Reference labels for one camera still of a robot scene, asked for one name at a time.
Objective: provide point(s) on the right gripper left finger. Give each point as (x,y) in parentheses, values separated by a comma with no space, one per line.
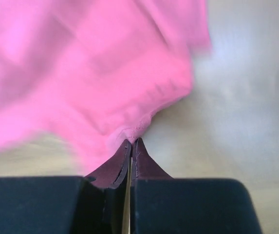
(112,173)

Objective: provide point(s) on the red t shirt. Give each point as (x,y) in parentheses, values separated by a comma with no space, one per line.
(94,72)

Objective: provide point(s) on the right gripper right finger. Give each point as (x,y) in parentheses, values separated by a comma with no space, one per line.
(143,166)

